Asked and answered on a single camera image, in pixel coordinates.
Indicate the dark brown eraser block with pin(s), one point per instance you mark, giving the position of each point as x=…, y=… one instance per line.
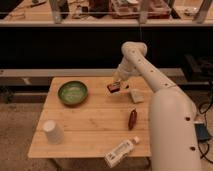
x=114, y=87

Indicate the brown sausage toy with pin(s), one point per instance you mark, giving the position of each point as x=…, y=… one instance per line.
x=132, y=119

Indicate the green ceramic bowl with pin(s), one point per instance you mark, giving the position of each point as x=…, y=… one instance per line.
x=72, y=92

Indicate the white plastic bottle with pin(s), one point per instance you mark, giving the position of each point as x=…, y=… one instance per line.
x=118, y=153

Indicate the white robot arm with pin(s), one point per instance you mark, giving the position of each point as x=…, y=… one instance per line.
x=173, y=141

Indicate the long wooden shelf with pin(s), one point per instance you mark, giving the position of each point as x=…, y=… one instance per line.
x=107, y=13

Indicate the white upside-down cup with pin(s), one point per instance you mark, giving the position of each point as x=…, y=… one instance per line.
x=53, y=132

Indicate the blue box with cables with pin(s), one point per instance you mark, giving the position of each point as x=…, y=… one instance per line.
x=202, y=132

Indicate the wooden table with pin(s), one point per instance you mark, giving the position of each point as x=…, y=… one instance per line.
x=97, y=125

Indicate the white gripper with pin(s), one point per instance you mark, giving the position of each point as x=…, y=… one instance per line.
x=123, y=72

